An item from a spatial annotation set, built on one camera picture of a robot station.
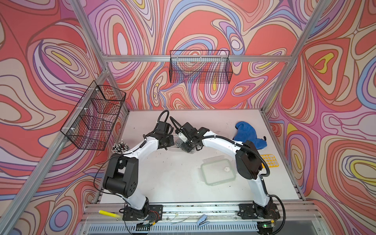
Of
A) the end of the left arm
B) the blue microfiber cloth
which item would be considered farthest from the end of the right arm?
the blue microfiber cloth

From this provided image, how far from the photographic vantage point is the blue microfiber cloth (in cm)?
98

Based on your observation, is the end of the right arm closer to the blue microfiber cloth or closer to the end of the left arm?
the end of the left arm
